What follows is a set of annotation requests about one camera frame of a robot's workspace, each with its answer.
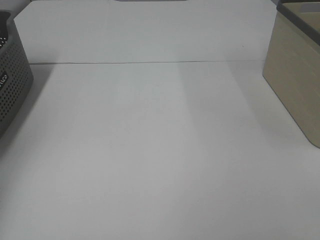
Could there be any beige storage bin grey rim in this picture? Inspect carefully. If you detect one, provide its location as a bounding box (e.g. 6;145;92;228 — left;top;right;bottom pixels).
262;0;320;147

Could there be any grey perforated plastic basket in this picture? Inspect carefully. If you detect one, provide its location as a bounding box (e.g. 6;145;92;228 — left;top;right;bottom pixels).
0;10;34;136

